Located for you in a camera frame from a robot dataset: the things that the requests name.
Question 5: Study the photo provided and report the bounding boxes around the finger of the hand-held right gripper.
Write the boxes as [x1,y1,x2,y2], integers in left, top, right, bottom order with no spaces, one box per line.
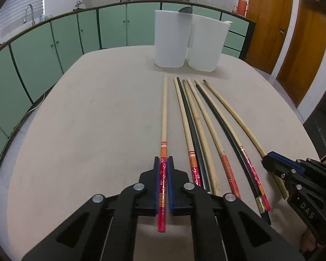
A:
[267,151,306,174]
[261,154,298,182]

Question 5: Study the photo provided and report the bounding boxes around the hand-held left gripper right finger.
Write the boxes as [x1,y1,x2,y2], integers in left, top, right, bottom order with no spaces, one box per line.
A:
[167,156,306,261]

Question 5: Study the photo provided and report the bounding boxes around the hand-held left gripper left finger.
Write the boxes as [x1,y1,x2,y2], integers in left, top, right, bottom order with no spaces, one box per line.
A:
[22,156,163,261]

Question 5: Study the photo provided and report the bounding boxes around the bamboo chopstick red floral handle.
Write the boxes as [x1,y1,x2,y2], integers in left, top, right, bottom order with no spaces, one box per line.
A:
[173,77,203,187]
[194,79,271,212]
[158,73,169,233]

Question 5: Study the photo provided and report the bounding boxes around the bamboo chopstick orange-red handle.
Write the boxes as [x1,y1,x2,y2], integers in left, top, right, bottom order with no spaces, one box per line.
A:
[187,78,242,199]

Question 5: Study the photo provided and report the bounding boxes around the black chopstick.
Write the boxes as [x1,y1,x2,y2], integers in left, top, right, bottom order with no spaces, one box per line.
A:
[196,84,272,226]
[176,78,210,193]

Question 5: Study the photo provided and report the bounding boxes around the white plastic container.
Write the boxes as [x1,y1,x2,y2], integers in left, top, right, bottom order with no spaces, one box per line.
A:
[187,15,231,72]
[154,9,193,68]

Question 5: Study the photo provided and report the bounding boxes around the person's right hand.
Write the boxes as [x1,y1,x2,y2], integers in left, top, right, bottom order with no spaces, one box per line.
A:
[300,228,319,254]

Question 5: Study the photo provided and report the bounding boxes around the dark glass cabinet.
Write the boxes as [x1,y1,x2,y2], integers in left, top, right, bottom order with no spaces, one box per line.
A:
[303,79,326,161]

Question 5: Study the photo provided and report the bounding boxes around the wooden door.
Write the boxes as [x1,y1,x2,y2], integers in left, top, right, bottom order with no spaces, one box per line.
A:
[244,0,294,74]
[277,0,326,106]

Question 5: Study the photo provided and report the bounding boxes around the orange thermos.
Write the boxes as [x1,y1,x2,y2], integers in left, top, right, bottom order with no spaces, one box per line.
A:
[237,0,250,16]

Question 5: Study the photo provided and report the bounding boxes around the green base cabinets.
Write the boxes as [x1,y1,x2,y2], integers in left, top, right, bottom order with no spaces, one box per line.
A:
[0,1,257,177]

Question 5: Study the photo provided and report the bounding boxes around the chrome kitchen faucet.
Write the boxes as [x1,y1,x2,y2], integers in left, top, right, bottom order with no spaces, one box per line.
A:
[23,4,35,25]

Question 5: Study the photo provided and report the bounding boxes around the white window blinds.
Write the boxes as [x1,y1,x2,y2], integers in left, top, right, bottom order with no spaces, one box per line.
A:
[0,0,45,49]

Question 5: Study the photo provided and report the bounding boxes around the white cable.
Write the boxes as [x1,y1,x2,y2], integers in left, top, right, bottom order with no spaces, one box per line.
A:
[24,92,47,117]

